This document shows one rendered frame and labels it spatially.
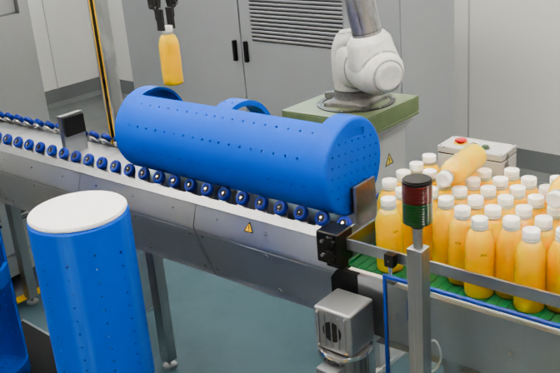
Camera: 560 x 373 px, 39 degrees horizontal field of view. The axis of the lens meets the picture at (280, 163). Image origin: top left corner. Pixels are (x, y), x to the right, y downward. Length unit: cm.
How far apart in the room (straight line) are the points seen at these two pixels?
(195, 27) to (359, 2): 231
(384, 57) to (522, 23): 242
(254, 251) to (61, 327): 60
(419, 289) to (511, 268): 25
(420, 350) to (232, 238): 82
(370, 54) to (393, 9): 123
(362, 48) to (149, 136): 75
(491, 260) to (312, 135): 60
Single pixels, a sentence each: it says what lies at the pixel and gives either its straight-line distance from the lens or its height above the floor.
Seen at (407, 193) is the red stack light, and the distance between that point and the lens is 164.
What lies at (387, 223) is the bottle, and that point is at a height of 104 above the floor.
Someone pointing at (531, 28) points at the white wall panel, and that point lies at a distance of 492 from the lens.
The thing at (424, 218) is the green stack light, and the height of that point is 118.
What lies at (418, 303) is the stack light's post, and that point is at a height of 97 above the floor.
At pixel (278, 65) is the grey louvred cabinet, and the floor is 89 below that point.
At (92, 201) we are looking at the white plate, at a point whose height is 104.
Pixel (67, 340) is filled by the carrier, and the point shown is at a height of 69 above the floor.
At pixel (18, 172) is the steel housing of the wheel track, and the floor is 85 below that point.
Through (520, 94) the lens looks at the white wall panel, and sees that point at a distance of 504.
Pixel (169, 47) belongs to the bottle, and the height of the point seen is 137.
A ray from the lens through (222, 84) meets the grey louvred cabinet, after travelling 472.
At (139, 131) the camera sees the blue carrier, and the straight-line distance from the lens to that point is 258.
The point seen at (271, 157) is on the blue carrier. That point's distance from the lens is 220.
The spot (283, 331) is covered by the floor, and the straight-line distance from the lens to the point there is 351.
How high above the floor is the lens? 187
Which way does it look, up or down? 20 degrees down
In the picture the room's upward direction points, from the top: 5 degrees counter-clockwise
